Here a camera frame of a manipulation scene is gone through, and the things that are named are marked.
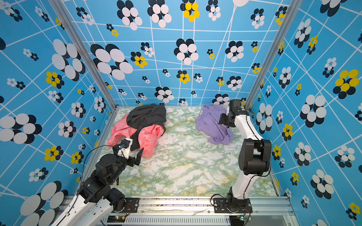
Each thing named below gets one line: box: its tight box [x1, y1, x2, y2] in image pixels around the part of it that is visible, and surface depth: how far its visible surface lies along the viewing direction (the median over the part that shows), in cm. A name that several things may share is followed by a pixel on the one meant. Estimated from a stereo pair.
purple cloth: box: [196, 104, 235, 145], surface depth 104 cm
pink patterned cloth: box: [107, 114, 165, 159], surface depth 92 cm
